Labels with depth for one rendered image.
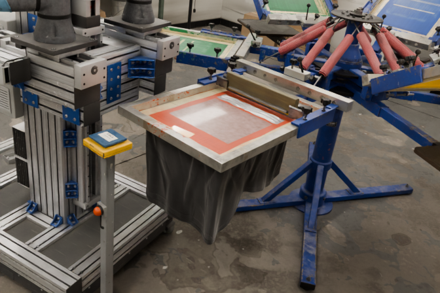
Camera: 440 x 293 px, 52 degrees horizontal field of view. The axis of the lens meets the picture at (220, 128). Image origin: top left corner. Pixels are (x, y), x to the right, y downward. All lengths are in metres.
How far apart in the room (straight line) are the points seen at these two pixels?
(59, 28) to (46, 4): 0.09
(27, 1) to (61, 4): 0.12
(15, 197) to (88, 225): 0.49
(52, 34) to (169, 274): 1.40
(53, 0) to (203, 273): 1.58
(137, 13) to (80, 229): 1.13
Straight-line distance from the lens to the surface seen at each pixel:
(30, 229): 2.52
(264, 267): 2.65
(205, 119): 1.93
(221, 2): 7.70
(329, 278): 2.71
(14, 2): 1.72
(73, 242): 2.41
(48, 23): 1.77
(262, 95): 2.10
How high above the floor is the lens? 1.78
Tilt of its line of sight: 26 degrees down
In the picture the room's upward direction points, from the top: 7 degrees clockwise
